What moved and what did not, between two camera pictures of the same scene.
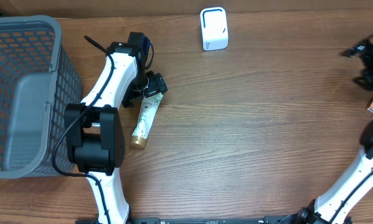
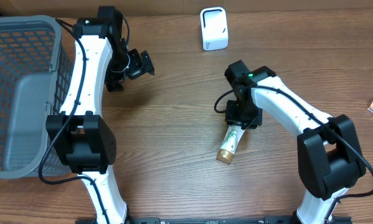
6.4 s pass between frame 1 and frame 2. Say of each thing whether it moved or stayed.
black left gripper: moved
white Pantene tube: moved
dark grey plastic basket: stayed
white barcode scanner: stayed
